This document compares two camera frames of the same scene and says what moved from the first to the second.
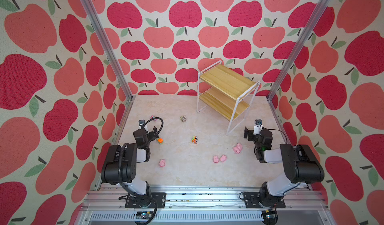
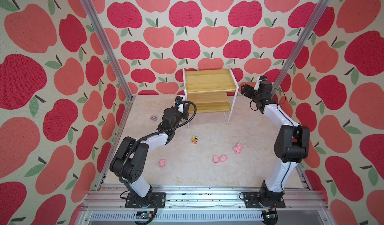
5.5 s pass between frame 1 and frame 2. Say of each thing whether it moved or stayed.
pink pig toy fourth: stayed
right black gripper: moved
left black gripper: moved
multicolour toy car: stayed
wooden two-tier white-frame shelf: moved
